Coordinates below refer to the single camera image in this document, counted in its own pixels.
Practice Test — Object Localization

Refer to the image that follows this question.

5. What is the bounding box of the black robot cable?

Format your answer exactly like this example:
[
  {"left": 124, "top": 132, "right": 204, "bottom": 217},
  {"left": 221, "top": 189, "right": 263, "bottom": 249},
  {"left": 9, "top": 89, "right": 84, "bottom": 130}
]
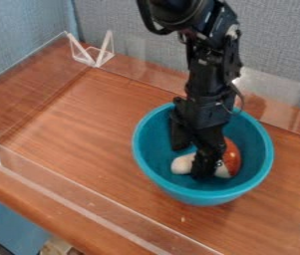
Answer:
[{"left": 217, "top": 83, "right": 247, "bottom": 116}]

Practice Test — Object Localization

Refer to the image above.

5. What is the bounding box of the clear acrylic back barrier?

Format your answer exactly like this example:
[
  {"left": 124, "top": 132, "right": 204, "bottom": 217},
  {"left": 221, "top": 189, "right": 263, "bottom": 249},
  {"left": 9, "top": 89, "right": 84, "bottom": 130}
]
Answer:
[{"left": 104, "top": 34, "right": 300, "bottom": 134}]

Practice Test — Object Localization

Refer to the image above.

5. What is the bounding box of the clear acrylic corner bracket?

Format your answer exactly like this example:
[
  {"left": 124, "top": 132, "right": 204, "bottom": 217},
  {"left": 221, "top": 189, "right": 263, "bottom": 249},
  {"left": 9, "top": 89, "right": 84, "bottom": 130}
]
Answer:
[{"left": 66, "top": 30, "right": 116, "bottom": 68}]

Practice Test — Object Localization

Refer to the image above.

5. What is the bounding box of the clear acrylic front barrier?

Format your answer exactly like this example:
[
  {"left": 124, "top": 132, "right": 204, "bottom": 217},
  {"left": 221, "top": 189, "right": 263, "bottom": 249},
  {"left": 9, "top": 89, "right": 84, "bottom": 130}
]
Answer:
[{"left": 0, "top": 145, "right": 223, "bottom": 255}]

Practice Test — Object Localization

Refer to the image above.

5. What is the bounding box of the clear acrylic barrier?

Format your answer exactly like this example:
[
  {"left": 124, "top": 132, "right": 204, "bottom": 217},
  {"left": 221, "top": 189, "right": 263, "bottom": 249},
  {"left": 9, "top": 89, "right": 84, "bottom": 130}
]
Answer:
[
  {"left": 104, "top": 34, "right": 300, "bottom": 134},
  {"left": 0, "top": 32, "right": 88, "bottom": 137},
  {"left": 0, "top": 145, "right": 223, "bottom": 255}
]

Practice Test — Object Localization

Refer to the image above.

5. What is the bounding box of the white brown toy mushroom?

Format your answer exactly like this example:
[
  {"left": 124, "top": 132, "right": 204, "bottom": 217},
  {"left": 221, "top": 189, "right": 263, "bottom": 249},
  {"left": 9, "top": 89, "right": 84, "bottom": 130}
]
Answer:
[{"left": 171, "top": 138, "right": 241, "bottom": 178}]

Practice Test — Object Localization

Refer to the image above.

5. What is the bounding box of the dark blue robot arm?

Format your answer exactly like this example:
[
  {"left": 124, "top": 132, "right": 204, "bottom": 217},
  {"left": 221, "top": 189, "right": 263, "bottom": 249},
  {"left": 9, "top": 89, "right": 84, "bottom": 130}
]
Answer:
[{"left": 137, "top": 0, "right": 243, "bottom": 180}]

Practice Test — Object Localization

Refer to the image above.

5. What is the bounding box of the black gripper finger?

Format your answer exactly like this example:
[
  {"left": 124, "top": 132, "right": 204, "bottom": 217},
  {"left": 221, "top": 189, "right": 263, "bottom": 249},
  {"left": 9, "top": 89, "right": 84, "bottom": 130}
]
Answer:
[
  {"left": 169, "top": 116, "right": 193, "bottom": 150},
  {"left": 191, "top": 146, "right": 225, "bottom": 180}
]

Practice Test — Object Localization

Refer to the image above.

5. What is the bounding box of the clear acrylic left barrier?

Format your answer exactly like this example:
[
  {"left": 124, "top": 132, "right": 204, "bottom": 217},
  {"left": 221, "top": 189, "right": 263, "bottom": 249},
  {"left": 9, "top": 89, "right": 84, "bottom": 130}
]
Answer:
[{"left": 0, "top": 32, "right": 88, "bottom": 137}]

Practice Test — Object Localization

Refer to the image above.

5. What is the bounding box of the blue plastic bowl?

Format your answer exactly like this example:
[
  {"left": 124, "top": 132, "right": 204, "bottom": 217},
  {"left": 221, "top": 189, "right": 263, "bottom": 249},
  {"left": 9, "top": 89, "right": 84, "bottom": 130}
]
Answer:
[{"left": 133, "top": 103, "right": 275, "bottom": 206}]

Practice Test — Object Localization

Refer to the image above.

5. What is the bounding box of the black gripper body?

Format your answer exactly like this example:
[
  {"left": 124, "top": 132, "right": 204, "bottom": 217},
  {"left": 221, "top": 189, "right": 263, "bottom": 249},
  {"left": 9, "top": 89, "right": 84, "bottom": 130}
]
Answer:
[{"left": 169, "top": 89, "right": 237, "bottom": 157}]

